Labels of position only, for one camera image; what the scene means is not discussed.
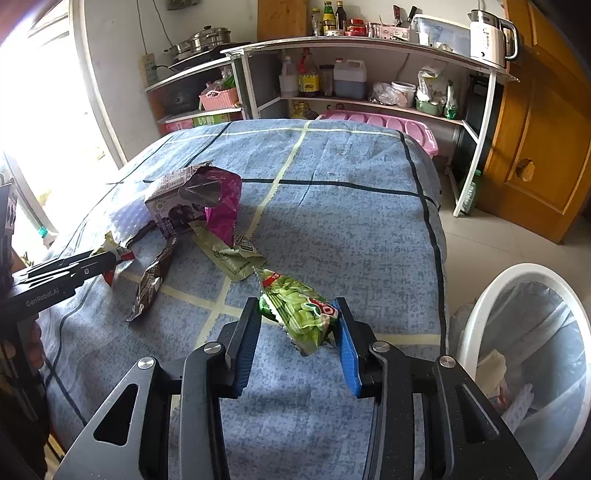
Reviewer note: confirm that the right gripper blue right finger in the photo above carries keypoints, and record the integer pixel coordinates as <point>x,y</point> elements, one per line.
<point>353,350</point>

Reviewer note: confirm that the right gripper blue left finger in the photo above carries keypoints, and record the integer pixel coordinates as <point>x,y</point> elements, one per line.
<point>243,345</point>

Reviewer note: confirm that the green pea snack bag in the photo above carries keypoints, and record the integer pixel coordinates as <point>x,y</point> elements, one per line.
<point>304,314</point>

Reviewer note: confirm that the purple drink carton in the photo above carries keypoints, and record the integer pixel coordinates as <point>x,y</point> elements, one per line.
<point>178,198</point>

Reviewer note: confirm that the magenta snack bag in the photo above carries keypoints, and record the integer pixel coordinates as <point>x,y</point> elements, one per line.
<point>224,203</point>

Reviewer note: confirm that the white trash bin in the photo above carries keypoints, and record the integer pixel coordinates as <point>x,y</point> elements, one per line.
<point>526,342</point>

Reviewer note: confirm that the left hand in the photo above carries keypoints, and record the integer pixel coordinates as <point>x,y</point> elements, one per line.
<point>35,350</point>

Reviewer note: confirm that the yellow snack wrapper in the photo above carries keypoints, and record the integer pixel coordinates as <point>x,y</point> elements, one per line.
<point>118,253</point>

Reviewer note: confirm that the pale green wrapper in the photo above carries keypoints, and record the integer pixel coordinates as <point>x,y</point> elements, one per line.
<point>237,262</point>

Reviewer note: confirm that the brown foil wrapper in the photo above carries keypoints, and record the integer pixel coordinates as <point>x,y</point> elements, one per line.
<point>151,280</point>

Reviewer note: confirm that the green glass bottle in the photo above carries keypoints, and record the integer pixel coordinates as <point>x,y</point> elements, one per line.
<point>472,195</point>

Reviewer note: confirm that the colourful cardboard box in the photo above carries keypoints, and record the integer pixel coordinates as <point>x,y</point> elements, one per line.
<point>189,123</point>

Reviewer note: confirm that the pink plastic basket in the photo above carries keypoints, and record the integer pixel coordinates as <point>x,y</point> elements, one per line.
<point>219,99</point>

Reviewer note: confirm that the wooden door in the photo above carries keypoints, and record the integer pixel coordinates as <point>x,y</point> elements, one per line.
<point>537,174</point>

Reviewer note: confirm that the dark vinegar jug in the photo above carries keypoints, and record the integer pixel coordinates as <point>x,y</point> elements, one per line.
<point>350,79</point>

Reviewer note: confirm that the white metal shelf rack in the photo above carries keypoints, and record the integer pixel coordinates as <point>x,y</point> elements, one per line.
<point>405,79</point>

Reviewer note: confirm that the soy sauce bottle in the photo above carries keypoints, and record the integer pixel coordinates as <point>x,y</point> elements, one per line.
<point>308,76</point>

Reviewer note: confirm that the steel steamer pot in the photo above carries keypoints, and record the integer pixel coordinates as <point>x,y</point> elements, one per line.
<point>200,42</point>

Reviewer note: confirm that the white electric kettle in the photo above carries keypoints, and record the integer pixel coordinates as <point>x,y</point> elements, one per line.
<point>493,40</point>

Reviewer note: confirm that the clear plastic storage container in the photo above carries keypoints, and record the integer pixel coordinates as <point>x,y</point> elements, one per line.
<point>442,34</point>

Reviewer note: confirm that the wooden cutting board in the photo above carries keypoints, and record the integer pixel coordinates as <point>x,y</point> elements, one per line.
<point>278,19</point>

